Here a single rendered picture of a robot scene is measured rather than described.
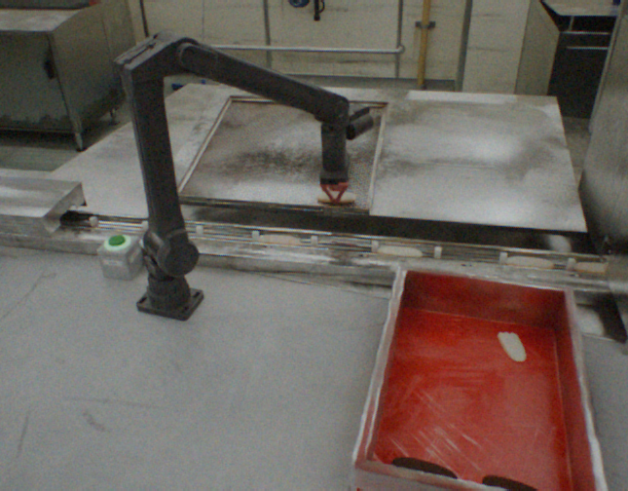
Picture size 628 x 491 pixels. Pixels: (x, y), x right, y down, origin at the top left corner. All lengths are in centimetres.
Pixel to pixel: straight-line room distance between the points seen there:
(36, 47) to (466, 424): 349
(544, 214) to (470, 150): 29
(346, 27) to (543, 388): 416
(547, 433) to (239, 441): 49
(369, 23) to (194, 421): 422
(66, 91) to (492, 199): 307
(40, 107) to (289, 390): 336
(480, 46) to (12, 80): 326
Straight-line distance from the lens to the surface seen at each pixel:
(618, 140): 134
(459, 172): 151
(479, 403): 103
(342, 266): 123
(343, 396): 102
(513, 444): 99
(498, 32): 462
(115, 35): 482
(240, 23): 515
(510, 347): 113
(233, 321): 117
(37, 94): 412
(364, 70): 502
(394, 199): 141
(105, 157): 195
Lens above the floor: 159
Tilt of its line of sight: 34 degrees down
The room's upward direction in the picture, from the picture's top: 2 degrees counter-clockwise
